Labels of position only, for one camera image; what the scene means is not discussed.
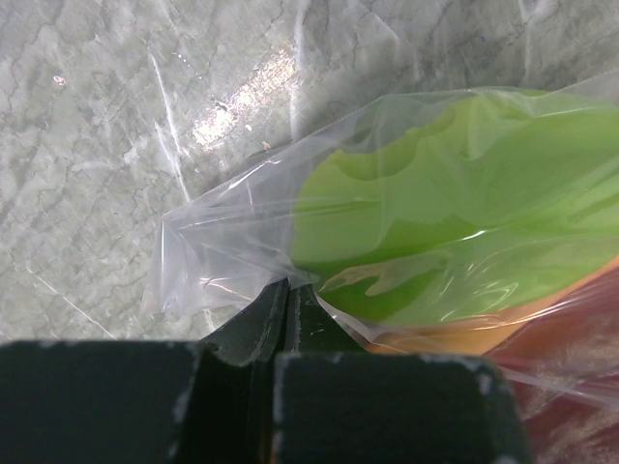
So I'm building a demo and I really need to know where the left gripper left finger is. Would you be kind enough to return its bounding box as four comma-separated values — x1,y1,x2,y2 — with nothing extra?
1,280,289,463

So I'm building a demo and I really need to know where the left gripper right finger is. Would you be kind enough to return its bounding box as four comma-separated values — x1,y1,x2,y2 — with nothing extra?
273,287,532,463

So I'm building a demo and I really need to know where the clear zip top bag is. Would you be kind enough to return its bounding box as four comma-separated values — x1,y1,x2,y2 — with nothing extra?
142,71,618,411

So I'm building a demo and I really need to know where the green fake lettuce leaf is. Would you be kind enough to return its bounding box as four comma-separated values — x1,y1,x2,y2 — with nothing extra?
290,92,618,326

